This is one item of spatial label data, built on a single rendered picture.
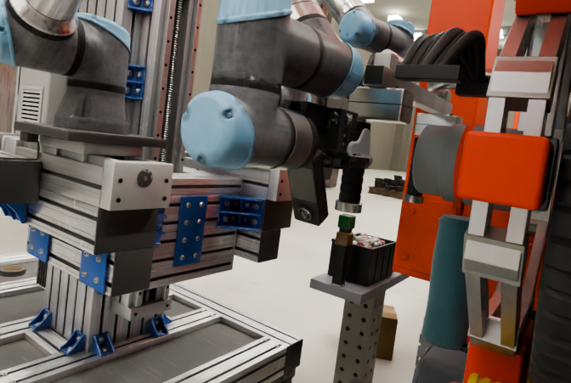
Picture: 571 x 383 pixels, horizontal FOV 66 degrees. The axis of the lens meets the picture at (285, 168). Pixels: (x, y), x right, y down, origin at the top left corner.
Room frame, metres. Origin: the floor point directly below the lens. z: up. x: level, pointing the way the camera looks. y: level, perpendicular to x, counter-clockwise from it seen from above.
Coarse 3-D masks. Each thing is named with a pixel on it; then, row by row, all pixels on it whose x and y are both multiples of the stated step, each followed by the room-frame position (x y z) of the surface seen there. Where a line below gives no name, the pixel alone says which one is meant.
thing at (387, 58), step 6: (528, 48) 0.72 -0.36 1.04; (378, 54) 0.70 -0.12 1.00; (384, 54) 0.69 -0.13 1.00; (390, 54) 0.69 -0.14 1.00; (396, 54) 0.71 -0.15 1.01; (528, 54) 0.73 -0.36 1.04; (378, 60) 0.70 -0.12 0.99; (384, 60) 0.69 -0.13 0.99; (390, 60) 0.69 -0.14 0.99; (396, 60) 0.70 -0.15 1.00; (402, 60) 0.73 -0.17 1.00; (390, 66) 0.69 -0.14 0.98; (486, 72) 0.74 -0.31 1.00
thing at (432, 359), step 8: (424, 352) 1.04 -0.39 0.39; (432, 352) 1.00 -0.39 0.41; (440, 352) 1.01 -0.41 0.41; (448, 352) 1.01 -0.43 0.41; (456, 352) 1.02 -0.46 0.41; (464, 352) 1.02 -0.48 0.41; (424, 360) 0.98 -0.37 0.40; (432, 360) 0.97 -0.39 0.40; (440, 360) 0.97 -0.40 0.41; (448, 360) 0.97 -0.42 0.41; (456, 360) 0.98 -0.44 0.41; (464, 360) 0.98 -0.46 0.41; (416, 368) 1.01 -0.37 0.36; (424, 368) 0.97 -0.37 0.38; (432, 368) 0.96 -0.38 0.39; (440, 368) 0.95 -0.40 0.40; (448, 368) 0.95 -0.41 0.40; (456, 368) 0.95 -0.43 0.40; (464, 368) 0.94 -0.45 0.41; (416, 376) 1.00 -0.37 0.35; (424, 376) 0.97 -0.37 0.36; (432, 376) 0.96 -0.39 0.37; (440, 376) 0.95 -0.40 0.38; (448, 376) 0.94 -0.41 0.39; (456, 376) 0.93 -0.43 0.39; (528, 376) 0.89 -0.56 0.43
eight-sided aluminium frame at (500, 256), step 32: (512, 32) 0.58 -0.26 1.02; (512, 64) 0.53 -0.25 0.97; (544, 64) 0.51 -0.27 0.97; (512, 96) 0.51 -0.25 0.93; (544, 96) 0.49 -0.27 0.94; (544, 128) 0.51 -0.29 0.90; (480, 224) 0.52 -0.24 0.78; (512, 224) 0.50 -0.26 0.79; (544, 224) 0.91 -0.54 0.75; (480, 256) 0.52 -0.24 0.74; (512, 256) 0.50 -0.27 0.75; (480, 288) 0.55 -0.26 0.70; (512, 288) 0.52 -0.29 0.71; (480, 320) 0.60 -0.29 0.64; (512, 320) 0.56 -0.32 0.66; (512, 352) 0.62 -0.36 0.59
